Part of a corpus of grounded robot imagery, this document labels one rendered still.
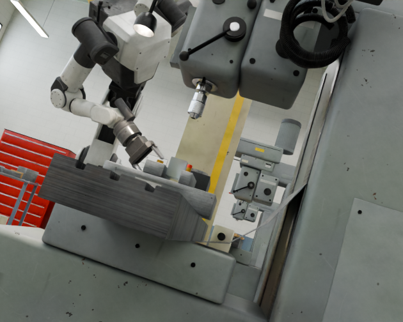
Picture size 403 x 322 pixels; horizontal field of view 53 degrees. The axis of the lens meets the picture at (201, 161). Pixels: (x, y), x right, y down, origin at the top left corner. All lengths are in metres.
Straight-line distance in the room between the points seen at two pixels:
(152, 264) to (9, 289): 0.37
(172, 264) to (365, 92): 0.65
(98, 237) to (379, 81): 0.82
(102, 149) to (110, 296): 0.91
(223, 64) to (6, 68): 11.71
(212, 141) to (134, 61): 1.47
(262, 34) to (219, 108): 1.89
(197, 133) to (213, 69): 1.85
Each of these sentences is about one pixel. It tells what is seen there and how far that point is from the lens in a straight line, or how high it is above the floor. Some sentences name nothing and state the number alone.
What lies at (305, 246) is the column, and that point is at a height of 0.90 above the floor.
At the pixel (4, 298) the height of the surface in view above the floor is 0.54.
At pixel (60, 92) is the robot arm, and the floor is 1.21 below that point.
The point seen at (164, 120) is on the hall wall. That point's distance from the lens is 10.82.
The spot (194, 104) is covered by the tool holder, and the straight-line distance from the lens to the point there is 1.27.
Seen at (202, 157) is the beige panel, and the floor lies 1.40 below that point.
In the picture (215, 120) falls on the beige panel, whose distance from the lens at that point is 3.07.
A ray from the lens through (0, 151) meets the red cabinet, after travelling 6.74.
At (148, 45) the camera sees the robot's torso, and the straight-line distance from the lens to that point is 1.69.
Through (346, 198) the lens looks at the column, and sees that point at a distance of 1.03.
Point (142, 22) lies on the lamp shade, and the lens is 1.35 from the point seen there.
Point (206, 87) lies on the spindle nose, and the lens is 1.29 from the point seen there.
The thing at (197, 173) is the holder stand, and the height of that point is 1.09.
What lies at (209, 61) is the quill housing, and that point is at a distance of 1.23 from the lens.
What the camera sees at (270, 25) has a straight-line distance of 1.27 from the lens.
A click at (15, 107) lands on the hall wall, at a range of 12.23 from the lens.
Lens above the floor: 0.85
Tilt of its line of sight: 10 degrees up
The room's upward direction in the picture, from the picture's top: 18 degrees clockwise
